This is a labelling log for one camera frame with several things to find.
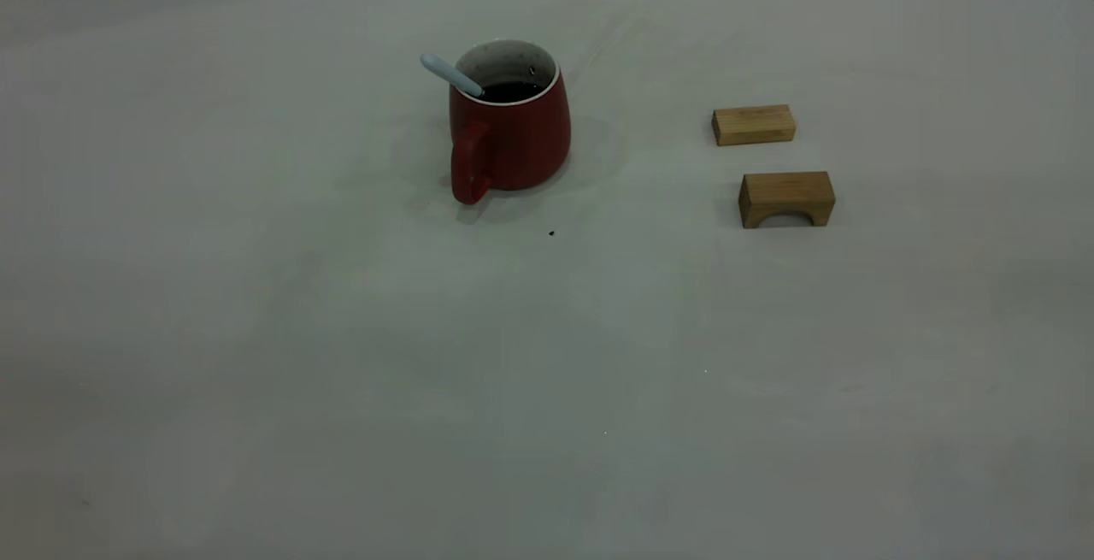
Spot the red ceramic coffee cup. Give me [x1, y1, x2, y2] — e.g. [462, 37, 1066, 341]
[449, 38, 572, 205]

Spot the flat rectangular wooden block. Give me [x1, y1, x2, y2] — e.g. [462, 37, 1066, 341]
[712, 103, 797, 147]

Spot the arched wooden block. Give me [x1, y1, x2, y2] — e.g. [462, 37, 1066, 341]
[738, 170, 837, 229]

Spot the spoon with light blue handle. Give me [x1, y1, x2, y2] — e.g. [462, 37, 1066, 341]
[419, 53, 486, 101]

